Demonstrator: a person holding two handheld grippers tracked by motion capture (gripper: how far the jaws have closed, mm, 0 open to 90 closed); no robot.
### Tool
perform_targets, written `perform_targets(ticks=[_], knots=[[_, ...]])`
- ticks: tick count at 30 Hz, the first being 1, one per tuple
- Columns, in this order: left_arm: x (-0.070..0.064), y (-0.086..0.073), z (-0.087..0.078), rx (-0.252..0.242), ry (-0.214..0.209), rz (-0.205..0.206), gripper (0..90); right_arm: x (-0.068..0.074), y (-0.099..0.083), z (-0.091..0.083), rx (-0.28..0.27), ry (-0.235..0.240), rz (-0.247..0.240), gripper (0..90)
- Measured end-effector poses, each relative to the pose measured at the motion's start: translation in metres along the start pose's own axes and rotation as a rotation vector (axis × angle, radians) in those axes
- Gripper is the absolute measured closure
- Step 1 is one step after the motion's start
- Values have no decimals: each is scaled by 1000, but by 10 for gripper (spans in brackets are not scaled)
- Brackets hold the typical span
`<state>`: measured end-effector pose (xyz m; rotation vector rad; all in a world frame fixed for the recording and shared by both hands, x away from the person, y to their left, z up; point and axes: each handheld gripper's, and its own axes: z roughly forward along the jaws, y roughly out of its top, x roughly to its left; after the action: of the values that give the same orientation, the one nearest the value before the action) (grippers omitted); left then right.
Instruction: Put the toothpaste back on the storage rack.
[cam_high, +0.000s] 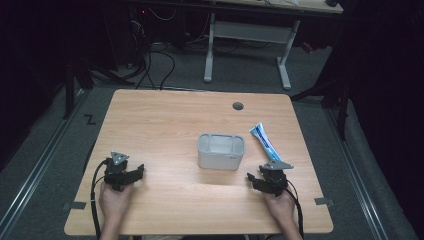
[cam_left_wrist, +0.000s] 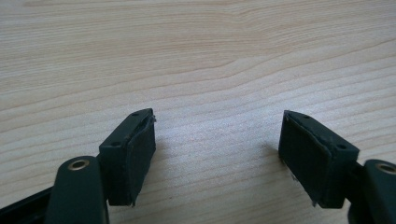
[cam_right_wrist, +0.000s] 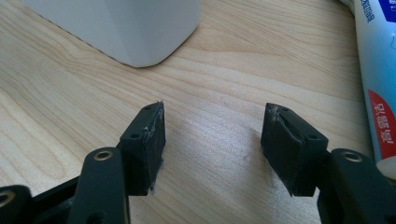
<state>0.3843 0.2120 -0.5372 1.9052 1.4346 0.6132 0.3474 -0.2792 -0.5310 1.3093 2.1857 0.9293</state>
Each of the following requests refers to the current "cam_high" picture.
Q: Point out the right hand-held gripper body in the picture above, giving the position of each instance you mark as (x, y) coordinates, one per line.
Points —
(274, 181)

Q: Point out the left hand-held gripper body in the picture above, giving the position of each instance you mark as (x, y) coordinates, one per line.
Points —
(116, 175)

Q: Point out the person's right hand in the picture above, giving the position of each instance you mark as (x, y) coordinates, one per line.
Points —
(281, 205)

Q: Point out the person's left hand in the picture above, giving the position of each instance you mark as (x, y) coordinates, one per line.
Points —
(113, 201)

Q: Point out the blue white toothpaste tube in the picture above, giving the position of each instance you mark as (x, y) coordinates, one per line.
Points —
(265, 141)

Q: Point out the white plastic container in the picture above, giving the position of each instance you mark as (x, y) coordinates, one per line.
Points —
(220, 151)

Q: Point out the grey tape piece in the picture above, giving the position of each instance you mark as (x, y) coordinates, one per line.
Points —
(78, 205)
(324, 201)

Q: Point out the black tape floor mark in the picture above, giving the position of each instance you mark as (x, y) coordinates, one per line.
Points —
(90, 119)

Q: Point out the black metal stand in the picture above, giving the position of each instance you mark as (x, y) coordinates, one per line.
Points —
(342, 110)
(69, 90)

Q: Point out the dark equipment with red light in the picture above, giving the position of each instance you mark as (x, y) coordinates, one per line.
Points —
(138, 33)

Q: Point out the desk with white legs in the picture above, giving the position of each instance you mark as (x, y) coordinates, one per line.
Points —
(248, 33)

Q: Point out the metal floor rail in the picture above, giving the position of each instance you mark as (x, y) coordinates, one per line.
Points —
(358, 176)
(36, 168)

